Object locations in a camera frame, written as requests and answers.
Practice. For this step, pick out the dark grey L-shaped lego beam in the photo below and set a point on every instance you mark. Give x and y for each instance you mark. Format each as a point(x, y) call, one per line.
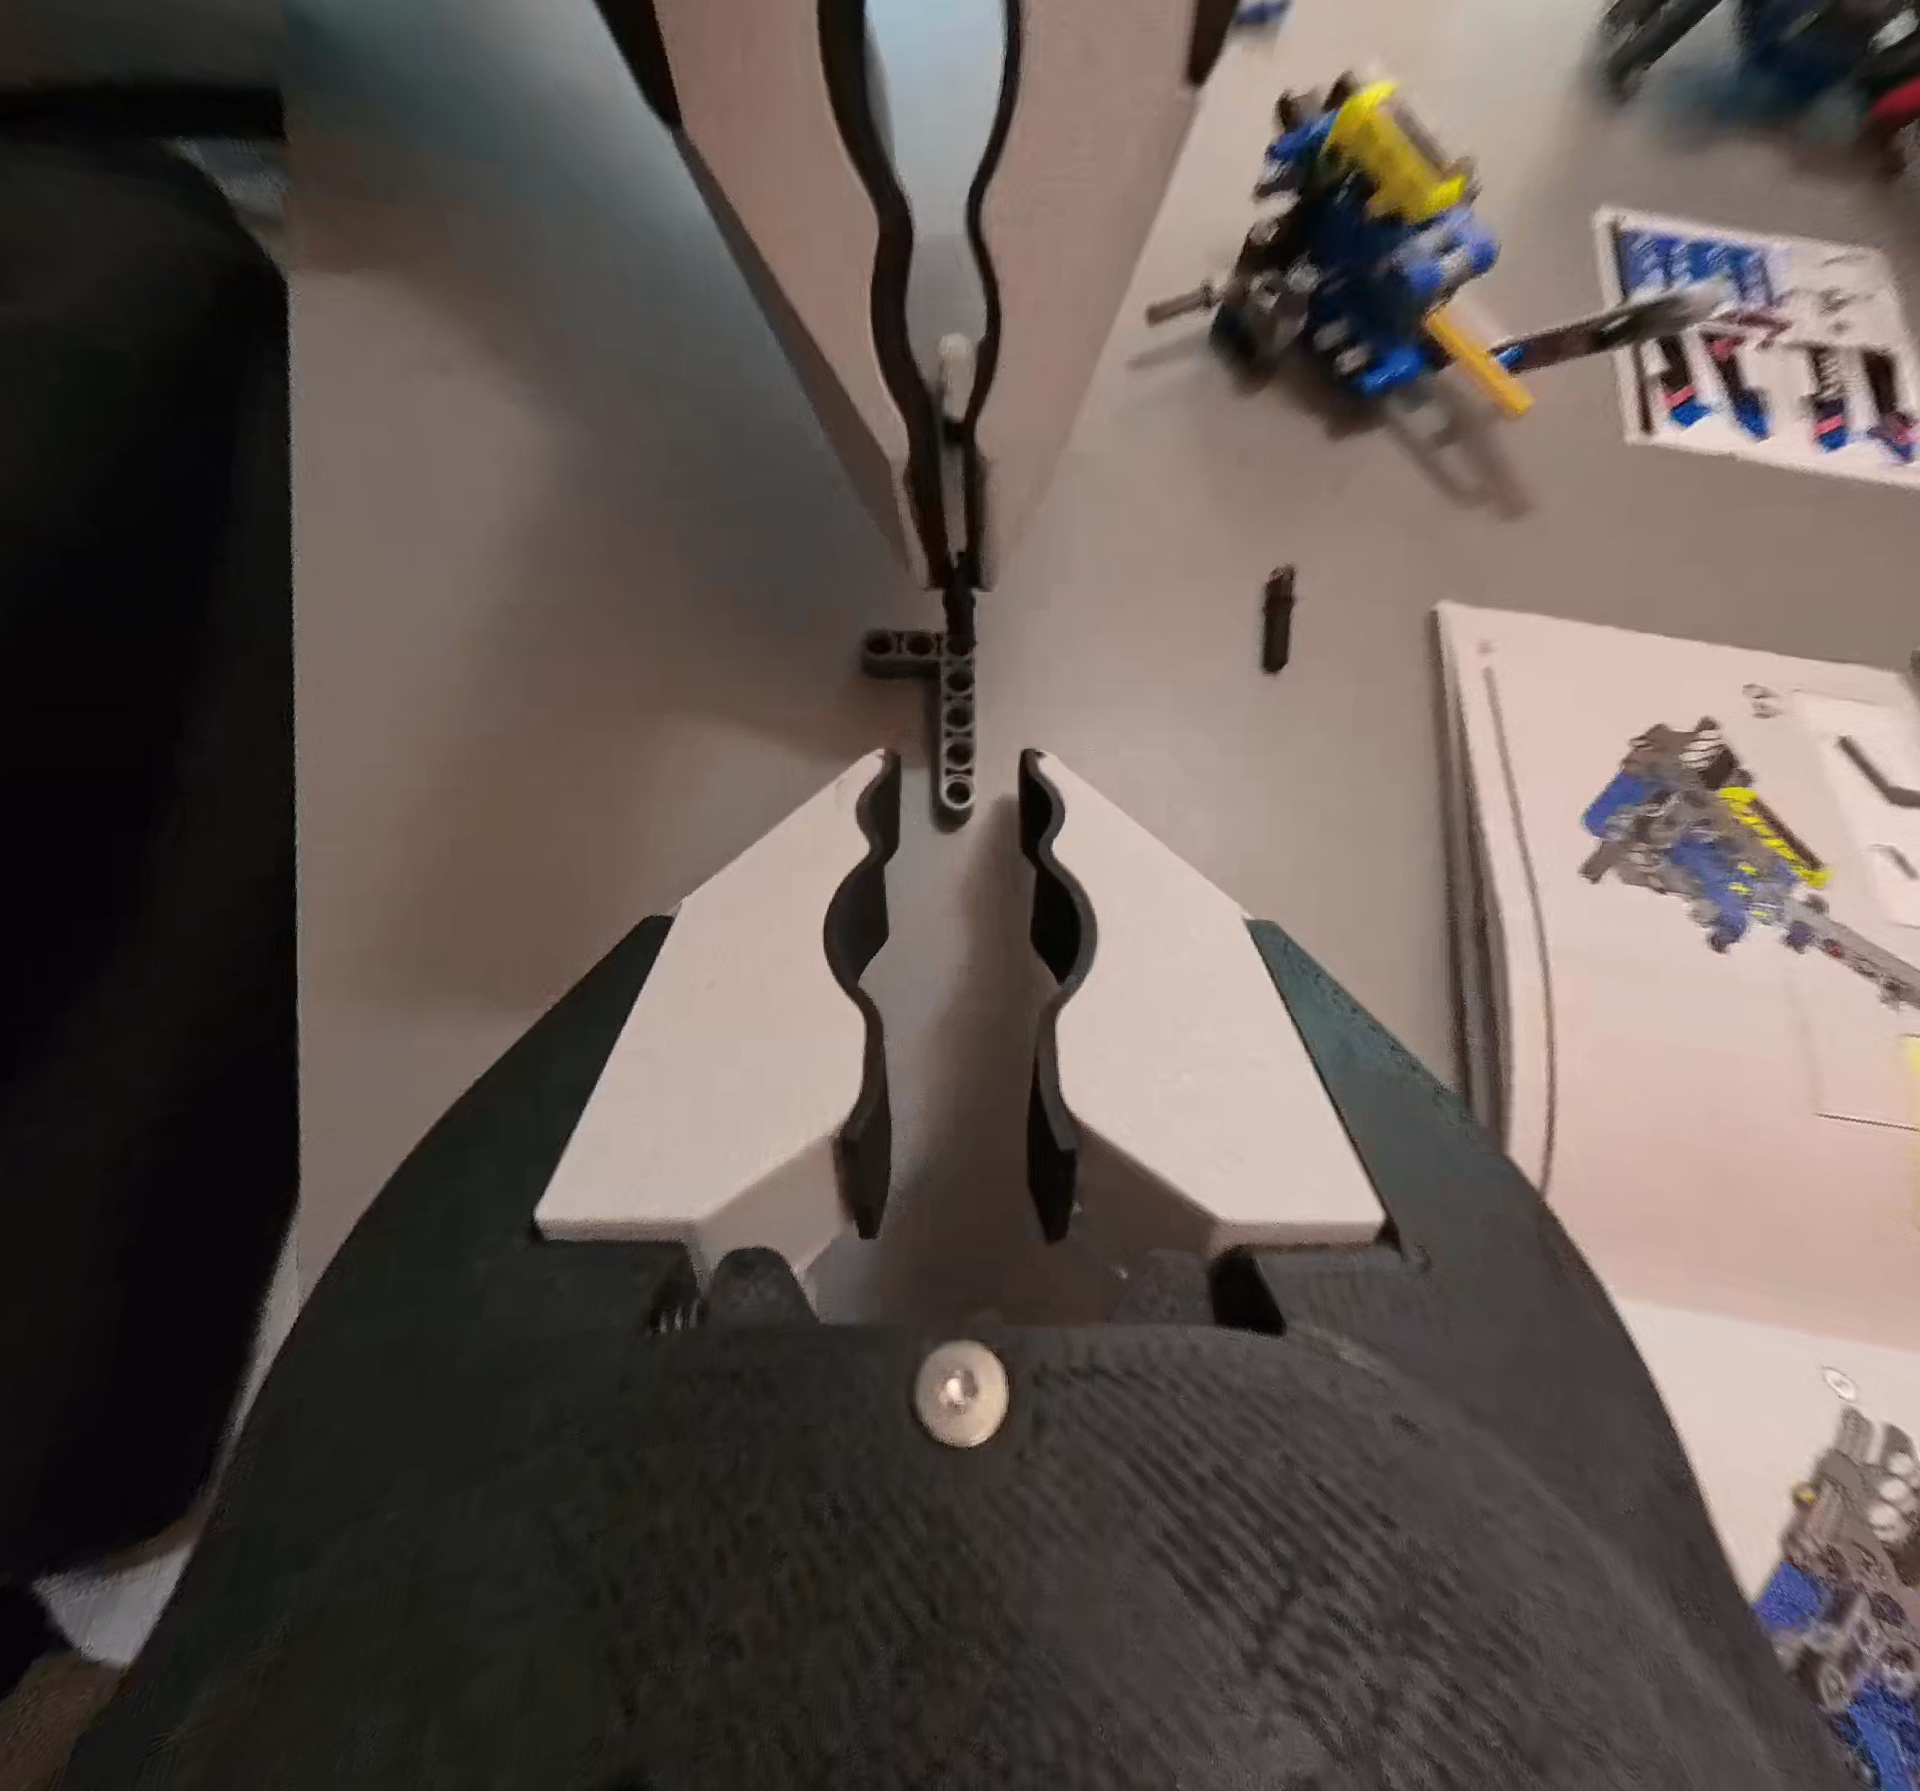
point(958, 756)

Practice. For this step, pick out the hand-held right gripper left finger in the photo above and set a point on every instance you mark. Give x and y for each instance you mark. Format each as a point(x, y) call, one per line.
point(707, 1071)

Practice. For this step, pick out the open instruction booklet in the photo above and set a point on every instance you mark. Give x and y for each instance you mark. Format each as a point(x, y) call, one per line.
point(1650, 1071)

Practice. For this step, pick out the small blue lego piece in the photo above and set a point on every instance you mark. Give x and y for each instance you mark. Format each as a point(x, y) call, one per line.
point(1260, 13)

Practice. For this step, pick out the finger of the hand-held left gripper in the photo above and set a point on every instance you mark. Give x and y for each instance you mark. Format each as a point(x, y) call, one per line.
point(1111, 20)
point(752, 51)

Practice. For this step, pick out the lego sticker sheet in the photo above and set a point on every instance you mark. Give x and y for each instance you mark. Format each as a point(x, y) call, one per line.
point(1801, 306)

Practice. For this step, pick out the black lego pin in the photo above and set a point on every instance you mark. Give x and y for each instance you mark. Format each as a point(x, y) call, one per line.
point(959, 607)
point(1280, 621)

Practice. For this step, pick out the person's dark clothing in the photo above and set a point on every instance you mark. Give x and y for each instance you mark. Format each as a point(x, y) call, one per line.
point(135, 772)

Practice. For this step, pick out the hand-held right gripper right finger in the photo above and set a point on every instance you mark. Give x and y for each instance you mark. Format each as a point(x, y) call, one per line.
point(1216, 1071)

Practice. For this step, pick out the partly built blue lego model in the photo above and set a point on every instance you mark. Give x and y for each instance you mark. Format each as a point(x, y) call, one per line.
point(1380, 261)

